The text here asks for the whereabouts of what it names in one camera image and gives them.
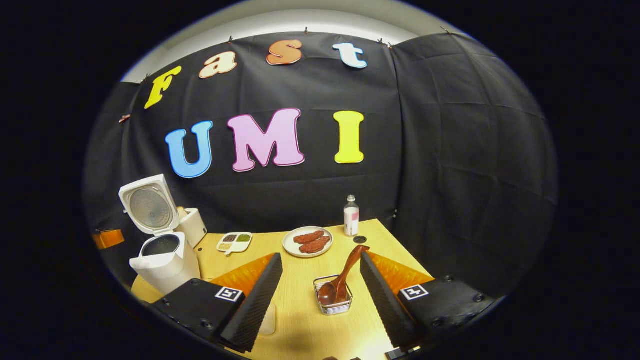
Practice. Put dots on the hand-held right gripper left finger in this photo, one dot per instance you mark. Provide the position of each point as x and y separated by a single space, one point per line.
255 305

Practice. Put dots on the white toaster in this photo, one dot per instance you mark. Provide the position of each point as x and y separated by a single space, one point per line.
195 227

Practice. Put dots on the white divided grain dish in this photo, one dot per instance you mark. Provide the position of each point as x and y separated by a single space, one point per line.
234 243

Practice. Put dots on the brown wooden spoon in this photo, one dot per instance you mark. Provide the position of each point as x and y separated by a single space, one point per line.
327 294

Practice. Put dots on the white rice cooker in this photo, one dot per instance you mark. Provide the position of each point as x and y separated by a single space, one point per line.
165 270

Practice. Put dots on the pink clothes peg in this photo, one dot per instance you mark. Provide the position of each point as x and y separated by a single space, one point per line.
125 118

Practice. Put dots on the black table grommet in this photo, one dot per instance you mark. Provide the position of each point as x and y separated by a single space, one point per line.
359 239

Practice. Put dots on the clear plastic bottle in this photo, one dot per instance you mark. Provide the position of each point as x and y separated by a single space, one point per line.
351 217

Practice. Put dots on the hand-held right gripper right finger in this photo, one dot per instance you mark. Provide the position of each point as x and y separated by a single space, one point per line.
382 305

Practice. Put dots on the black backdrop cloth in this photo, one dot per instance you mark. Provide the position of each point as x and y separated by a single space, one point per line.
450 150

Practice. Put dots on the clear plastic container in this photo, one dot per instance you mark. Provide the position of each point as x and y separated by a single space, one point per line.
268 320

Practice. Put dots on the toasted bread slice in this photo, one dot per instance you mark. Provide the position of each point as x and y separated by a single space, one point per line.
182 211

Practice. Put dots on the white round plate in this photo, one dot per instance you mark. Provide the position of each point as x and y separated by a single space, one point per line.
290 245

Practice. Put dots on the red meat slice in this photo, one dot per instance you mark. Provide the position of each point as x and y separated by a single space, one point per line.
309 237
315 245

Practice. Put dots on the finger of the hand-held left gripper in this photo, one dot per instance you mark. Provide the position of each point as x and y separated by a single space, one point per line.
109 239

